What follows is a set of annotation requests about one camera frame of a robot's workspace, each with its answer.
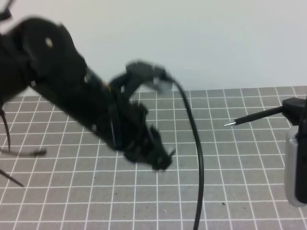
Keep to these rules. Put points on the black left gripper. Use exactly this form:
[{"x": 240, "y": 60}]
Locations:
[{"x": 130, "y": 134}]

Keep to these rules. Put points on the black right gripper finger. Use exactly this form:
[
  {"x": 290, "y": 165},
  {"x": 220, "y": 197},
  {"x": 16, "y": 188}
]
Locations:
[{"x": 293, "y": 109}]

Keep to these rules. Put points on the black pen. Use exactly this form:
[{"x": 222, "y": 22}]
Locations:
[{"x": 255, "y": 116}]

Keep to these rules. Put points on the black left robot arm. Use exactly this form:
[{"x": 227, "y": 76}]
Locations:
[{"x": 40, "y": 54}]

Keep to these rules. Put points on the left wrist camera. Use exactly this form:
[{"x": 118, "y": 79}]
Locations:
[{"x": 140, "y": 73}]

